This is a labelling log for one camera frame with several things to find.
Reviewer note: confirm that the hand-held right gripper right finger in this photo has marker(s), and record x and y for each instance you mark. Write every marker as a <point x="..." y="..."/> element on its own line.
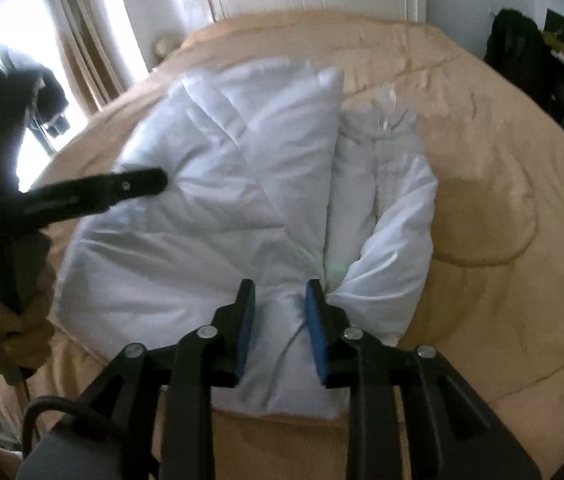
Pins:
<point x="315" y="330"/>

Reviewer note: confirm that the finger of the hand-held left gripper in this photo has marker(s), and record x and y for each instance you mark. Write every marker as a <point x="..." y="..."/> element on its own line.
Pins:
<point x="127" y="185"/>

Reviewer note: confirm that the tan bed blanket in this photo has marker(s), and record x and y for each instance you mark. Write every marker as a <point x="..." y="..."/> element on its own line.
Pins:
<point x="487" y="285"/>

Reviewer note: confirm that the small round beige object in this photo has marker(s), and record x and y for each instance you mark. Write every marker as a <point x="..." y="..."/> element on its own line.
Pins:
<point x="163" y="46"/>

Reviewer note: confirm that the dark hanging garment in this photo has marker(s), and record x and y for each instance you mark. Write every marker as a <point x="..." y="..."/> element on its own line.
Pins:
<point x="51" y="105"/>

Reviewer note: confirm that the black backpack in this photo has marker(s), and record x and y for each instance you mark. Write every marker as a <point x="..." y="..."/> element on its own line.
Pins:
<point x="517" y="55"/>

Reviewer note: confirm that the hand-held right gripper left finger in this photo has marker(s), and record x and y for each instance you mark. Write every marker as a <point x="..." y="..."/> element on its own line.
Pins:
<point x="246" y="330"/>

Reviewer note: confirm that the beige curtain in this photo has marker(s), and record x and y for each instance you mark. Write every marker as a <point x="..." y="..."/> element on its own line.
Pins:
<point x="87" y="45"/>

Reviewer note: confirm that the white puffer jacket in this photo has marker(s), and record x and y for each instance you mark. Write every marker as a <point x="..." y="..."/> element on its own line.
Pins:
<point x="187" y="185"/>

